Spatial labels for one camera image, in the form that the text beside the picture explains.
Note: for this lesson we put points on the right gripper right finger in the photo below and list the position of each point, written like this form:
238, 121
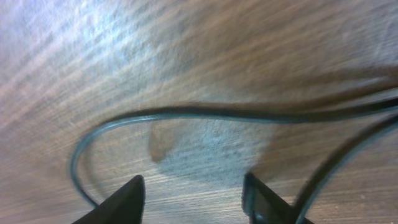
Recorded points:
264, 206

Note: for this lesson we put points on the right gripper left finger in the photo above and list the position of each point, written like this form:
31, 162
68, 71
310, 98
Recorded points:
125, 206

